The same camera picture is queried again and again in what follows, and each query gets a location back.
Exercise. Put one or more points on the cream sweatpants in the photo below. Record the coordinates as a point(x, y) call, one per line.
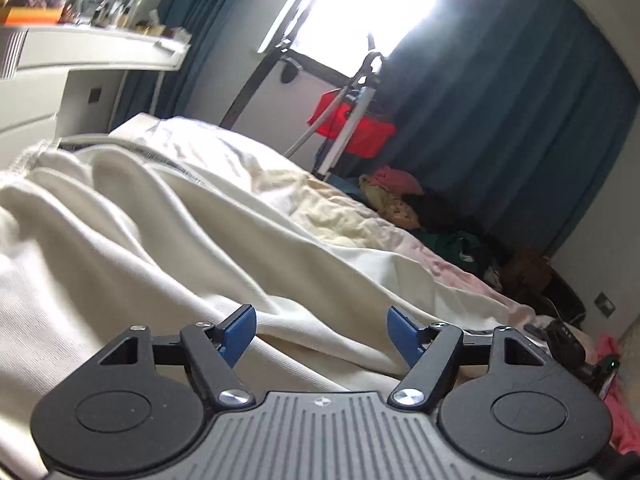
point(150, 240)

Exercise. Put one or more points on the orange tray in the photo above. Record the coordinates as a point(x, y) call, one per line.
point(30, 15)

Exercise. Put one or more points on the red cloth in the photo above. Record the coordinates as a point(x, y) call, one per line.
point(372, 132)

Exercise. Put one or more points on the white dressing table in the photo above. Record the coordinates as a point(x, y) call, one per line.
point(90, 50)

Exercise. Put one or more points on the wide blue curtain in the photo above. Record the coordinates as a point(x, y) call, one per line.
point(500, 85)

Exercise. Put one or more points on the pink garment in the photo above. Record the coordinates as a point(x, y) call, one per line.
point(397, 180)

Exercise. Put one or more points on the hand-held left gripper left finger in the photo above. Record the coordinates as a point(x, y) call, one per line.
point(237, 332)

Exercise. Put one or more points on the dark framed window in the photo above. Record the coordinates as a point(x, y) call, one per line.
point(360, 5)

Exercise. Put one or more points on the beige garment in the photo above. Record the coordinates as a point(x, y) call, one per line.
point(385, 205)

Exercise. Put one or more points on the narrow blue curtain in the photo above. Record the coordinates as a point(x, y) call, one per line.
point(210, 10)

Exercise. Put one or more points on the pastel bed sheet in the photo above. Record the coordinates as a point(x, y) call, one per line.
point(320, 200)

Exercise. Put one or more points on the pink fleece towel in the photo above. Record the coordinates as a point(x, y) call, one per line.
point(625, 410)

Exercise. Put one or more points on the green garment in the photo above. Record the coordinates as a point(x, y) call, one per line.
point(450, 247)

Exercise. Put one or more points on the bedside wall socket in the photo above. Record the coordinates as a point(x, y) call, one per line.
point(605, 304)

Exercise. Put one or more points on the black garment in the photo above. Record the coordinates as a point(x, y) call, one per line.
point(440, 210)

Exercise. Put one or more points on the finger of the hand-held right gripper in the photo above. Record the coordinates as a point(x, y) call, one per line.
point(535, 330)

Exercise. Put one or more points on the patterned white garment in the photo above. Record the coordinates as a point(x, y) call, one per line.
point(492, 272)

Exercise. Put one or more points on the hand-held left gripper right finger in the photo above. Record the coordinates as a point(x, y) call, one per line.
point(405, 335)

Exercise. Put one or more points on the group of cosmetics bottles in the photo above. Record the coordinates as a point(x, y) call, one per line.
point(120, 10)

